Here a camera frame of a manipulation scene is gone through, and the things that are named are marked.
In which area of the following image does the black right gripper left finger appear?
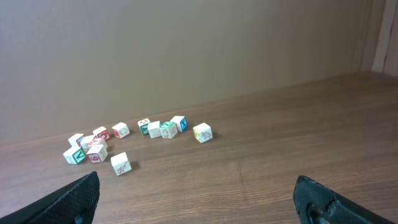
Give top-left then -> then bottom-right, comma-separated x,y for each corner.
1,171 -> 100,224

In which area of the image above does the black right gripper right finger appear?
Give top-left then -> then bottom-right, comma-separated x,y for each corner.
293,175 -> 393,224

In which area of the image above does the white block green side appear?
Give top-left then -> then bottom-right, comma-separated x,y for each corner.
111,152 -> 132,175

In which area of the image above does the white block plain picture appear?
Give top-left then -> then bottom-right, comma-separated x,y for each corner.
147,121 -> 162,138

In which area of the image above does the green letter Z block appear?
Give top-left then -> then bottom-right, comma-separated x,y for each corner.
159,121 -> 178,139

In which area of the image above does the white block blue side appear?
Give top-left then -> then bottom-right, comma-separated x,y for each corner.
171,116 -> 188,132

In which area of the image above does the white block green edge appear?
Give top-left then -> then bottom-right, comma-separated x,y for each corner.
63,146 -> 86,164

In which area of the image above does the white block red number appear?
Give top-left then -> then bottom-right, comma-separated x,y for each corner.
86,144 -> 108,164

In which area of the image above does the plain white wooden block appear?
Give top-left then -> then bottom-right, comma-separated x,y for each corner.
80,135 -> 96,152

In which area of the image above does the white block far left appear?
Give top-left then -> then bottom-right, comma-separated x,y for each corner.
68,133 -> 85,147

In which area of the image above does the red letter A block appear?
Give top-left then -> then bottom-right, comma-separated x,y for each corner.
88,138 -> 108,149

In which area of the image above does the white block red picture top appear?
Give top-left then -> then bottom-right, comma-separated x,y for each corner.
93,126 -> 110,141

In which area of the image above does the white block red letter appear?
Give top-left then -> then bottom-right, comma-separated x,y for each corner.
112,122 -> 130,139

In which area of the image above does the white block green panda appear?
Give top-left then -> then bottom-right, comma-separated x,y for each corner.
137,118 -> 150,135

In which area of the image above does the white block yellow side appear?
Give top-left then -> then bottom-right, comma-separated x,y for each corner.
193,123 -> 213,143

